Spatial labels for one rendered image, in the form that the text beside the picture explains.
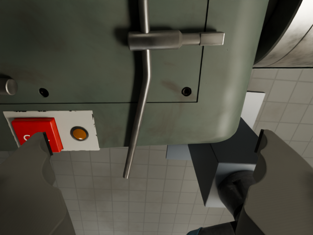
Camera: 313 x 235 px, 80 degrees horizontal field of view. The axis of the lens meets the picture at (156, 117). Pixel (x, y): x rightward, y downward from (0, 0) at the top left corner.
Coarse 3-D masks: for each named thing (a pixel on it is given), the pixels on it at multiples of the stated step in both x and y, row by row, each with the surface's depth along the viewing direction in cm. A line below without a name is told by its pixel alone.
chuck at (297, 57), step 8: (312, 32) 28; (304, 40) 29; (312, 40) 29; (296, 48) 30; (304, 48) 30; (312, 48) 30; (288, 56) 32; (296, 56) 33; (304, 56) 33; (312, 56) 33; (272, 64) 36; (280, 64) 36; (288, 64) 36; (296, 64) 36; (304, 64) 36; (312, 64) 36
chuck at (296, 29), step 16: (288, 0) 26; (304, 0) 24; (272, 16) 30; (288, 16) 27; (304, 16) 26; (272, 32) 30; (288, 32) 28; (304, 32) 28; (272, 48) 30; (288, 48) 30; (256, 64) 36
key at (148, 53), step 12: (144, 0) 20; (144, 12) 21; (144, 24) 22; (144, 60) 24; (144, 72) 25; (144, 84) 25; (144, 96) 26; (144, 108) 27; (132, 132) 29; (132, 144) 30; (132, 156) 32
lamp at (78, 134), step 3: (78, 129) 30; (75, 132) 30; (78, 132) 30; (81, 132) 30; (84, 132) 30; (75, 135) 30; (78, 135) 30; (81, 135) 30; (84, 135) 30; (78, 138) 31; (81, 138) 31
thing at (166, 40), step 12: (132, 36) 22; (144, 36) 22; (156, 36) 22; (168, 36) 22; (180, 36) 22; (192, 36) 22; (204, 36) 22; (216, 36) 22; (132, 48) 23; (144, 48) 23; (156, 48) 23; (168, 48) 23
